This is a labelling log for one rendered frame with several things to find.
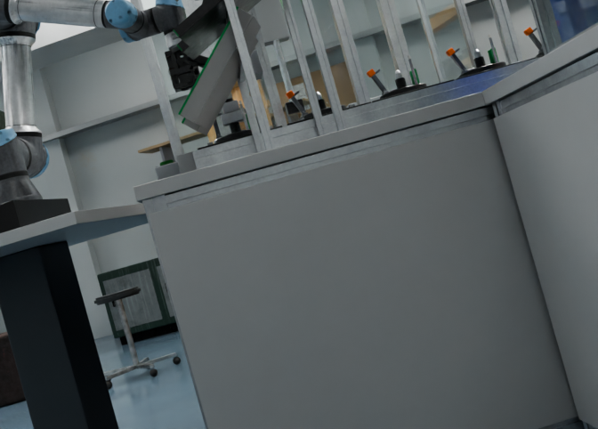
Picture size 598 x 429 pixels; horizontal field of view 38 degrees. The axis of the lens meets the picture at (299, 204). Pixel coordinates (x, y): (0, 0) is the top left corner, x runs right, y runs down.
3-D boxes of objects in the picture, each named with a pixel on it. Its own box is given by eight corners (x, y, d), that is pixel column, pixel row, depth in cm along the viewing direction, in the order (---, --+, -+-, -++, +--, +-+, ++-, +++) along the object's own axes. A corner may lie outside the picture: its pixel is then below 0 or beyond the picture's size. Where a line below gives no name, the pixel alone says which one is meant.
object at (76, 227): (-185, 302, 202) (-188, 290, 202) (21, 260, 290) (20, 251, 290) (77, 223, 186) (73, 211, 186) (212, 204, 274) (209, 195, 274)
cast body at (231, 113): (222, 125, 245) (216, 101, 245) (222, 126, 249) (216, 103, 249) (251, 117, 245) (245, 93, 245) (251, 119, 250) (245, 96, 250)
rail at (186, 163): (185, 192, 228) (174, 152, 228) (197, 205, 317) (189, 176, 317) (206, 186, 229) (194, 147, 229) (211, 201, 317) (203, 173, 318)
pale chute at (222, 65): (194, 123, 198) (177, 114, 198) (206, 127, 211) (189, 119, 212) (254, 15, 197) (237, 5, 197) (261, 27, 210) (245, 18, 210)
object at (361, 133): (136, 201, 170) (133, 187, 170) (178, 219, 319) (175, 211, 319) (787, 22, 183) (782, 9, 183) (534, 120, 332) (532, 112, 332)
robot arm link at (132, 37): (109, 12, 242) (145, 0, 240) (123, 21, 253) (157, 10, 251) (116, 39, 242) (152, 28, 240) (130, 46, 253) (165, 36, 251)
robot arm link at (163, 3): (156, 4, 251) (183, -5, 250) (166, 40, 251) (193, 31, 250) (148, -3, 244) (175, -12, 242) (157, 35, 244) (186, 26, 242)
